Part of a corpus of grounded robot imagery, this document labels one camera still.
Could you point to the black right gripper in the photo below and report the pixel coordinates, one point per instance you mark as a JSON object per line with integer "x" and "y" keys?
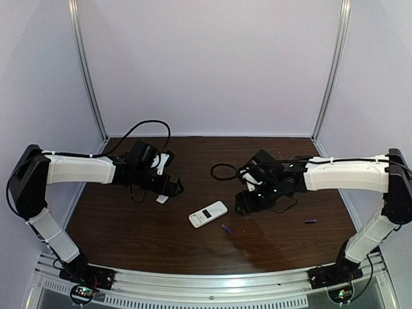
{"x": 246, "y": 199}

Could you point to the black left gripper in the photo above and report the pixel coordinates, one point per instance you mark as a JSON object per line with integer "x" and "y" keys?
{"x": 170, "y": 188}

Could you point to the white battery cover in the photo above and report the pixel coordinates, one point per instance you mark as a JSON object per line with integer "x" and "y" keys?
{"x": 162, "y": 199}

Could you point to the white remote control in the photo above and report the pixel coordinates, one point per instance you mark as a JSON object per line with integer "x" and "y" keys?
{"x": 207, "y": 214}

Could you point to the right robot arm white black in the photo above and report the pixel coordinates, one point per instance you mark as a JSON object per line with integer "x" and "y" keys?
{"x": 268, "y": 179}

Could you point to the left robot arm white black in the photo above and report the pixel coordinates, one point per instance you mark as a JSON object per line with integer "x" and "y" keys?
{"x": 143, "y": 166}

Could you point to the right round circuit board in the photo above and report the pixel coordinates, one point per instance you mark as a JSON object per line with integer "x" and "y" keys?
{"x": 340, "y": 295}

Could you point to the round circuit board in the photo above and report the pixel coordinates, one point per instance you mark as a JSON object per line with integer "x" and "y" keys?
{"x": 81, "y": 295}
{"x": 340, "y": 295}

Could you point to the left round circuit board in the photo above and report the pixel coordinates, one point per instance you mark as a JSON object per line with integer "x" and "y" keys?
{"x": 81, "y": 295}

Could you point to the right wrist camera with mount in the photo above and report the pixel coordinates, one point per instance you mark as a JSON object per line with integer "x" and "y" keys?
{"x": 249, "y": 180}

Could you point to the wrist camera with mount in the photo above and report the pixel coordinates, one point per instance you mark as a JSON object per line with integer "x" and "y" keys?
{"x": 249, "y": 180}
{"x": 161, "y": 161}

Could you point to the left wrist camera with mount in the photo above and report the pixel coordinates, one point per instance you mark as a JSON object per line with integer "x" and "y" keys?
{"x": 161, "y": 161}

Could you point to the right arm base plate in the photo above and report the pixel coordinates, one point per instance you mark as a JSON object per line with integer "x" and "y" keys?
{"x": 325, "y": 276}

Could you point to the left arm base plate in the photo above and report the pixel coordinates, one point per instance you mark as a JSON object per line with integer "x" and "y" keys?
{"x": 89, "y": 275}

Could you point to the front aluminium rail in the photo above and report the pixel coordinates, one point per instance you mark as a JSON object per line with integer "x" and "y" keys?
{"x": 284, "y": 289}

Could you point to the left aluminium frame post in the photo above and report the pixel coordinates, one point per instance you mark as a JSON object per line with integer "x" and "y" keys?
{"x": 73, "y": 7}

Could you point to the aluminium frame post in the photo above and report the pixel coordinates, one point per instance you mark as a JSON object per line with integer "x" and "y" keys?
{"x": 73, "y": 7}
{"x": 338, "y": 51}

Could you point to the right aluminium frame post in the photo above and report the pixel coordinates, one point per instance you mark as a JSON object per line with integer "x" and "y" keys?
{"x": 338, "y": 51}

